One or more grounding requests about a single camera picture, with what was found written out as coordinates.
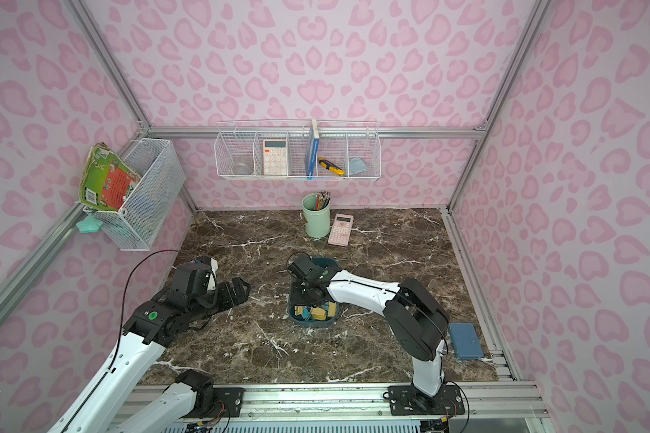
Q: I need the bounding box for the teal plastic storage box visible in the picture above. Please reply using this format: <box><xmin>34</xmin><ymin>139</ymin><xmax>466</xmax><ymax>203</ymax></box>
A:
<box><xmin>286</xmin><ymin>252</ymin><xmax>341</xmax><ymax>328</ymax></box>

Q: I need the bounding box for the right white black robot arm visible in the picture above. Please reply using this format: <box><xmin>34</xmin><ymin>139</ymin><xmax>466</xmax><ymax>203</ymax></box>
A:
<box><xmin>287</xmin><ymin>254</ymin><xmax>450</xmax><ymax>398</ymax></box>

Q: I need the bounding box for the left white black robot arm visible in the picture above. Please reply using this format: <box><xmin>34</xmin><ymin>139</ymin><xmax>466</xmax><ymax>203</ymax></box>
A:
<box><xmin>50</xmin><ymin>257</ymin><xmax>251</xmax><ymax>432</ymax></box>

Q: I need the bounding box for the blue box lid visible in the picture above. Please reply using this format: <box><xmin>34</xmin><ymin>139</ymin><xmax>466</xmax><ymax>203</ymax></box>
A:
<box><xmin>449</xmin><ymin>323</ymin><xmax>484</xmax><ymax>361</ymax></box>

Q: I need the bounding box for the pink calculator on table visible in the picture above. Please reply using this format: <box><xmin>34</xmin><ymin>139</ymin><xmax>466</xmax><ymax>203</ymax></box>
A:
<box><xmin>328</xmin><ymin>214</ymin><xmax>354</xmax><ymax>246</ymax></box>

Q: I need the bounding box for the mint green pen cup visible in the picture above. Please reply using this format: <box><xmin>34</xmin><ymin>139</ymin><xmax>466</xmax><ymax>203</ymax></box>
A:
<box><xmin>302</xmin><ymin>193</ymin><xmax>330</xmax><ymax>239</ymax></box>

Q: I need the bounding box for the yellow black utility knife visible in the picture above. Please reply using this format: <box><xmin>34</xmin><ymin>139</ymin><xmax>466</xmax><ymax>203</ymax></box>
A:
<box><xmin>318</xmin><ymin>158</ymin><xmax>346</xmax><ymax>177</ymax></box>

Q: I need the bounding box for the white mesh side basket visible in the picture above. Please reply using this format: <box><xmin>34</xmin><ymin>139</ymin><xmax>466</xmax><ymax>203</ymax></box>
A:
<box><xmin>85</xmin><ymin>138</ymin><xmax>186</xmax><ymax>251</ymax></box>

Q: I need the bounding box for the light blue item in shelf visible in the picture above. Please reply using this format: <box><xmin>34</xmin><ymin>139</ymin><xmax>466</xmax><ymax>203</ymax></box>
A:
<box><xmin>348</xmin><ymin>157</ymin><xmax>368</xmax><ymax>177</ymax></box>

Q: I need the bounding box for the clear tape roll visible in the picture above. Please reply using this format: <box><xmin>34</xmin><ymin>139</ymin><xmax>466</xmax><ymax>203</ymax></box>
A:
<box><xmin>231</xmin><ymin>160</ymin><xmax>255</xmax><ymax>176</ymax></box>

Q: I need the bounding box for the white orange calculator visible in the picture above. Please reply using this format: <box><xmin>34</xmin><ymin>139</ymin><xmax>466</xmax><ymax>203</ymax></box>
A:
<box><xmin>263</xmin><ymin>138</ymin><xmax>289</xmax><ymax>177</ymax></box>

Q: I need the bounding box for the blue book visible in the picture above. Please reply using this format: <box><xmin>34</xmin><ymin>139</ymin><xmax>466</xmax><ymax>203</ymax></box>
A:
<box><xmin>304</xmin><ymin>119</ymin><xmax>321</xmax><ymax>180</ymax></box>

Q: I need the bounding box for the green red booklet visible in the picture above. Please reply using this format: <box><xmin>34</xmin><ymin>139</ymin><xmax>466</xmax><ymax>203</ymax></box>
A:
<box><xmin>79</xmin><ymin>143</ymin><xmax>142</xmax><ymax>212</ymax></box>

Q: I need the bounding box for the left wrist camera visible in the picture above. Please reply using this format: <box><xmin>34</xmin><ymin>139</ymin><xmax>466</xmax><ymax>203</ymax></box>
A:
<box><xmin>195</xmin><ymin>256</ymin><xmax>218</xmax><ymax>293</ymax></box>

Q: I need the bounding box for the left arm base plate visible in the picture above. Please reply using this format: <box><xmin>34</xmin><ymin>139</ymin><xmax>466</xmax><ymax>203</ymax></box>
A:
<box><xmin>185</xmin><ymin>387</ymin><xmax>246</xmax><ymax>420</ymax></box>

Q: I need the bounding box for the white wire wall shelf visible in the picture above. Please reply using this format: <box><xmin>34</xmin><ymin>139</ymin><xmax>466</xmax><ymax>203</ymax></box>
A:
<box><xmin>214</xmin><ymin>119</ymin><xmax>382</xmax><ymax>180</ymax></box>

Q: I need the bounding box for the mint green wall hook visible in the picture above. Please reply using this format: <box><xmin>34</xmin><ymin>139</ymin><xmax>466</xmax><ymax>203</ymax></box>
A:
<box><xmin>76</xmin><ymin>214</ymin><xmax>103</xmax><ymax>234</ymax></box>

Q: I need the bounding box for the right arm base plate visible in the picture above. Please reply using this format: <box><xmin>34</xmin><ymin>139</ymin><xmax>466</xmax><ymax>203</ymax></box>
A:
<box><xmin>383</xmin><ymin>384</ymin><xmax>466</xmax><ymax>417</ymax></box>

